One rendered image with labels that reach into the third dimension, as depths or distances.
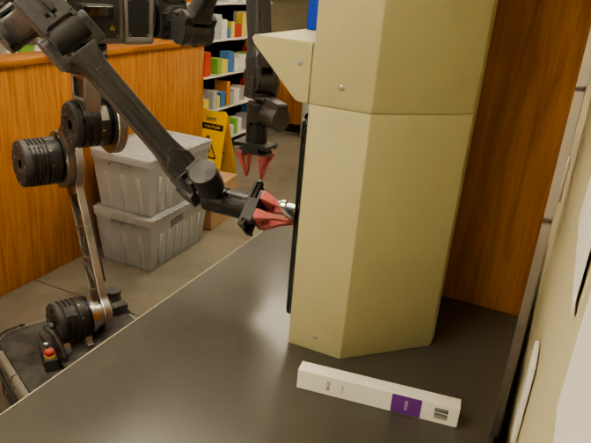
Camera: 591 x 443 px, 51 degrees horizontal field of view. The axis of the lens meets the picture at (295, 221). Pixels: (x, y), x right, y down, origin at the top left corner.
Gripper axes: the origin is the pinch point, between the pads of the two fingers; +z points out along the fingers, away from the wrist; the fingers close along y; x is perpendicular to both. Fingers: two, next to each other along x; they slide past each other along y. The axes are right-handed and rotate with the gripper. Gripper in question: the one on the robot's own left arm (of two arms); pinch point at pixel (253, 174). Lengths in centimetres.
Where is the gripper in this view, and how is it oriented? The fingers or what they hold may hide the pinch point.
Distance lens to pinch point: 168.0
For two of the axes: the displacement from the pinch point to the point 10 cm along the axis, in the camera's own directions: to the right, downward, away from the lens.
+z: -0.8, 9.2, 3.8
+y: 9.0, 2.3, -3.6
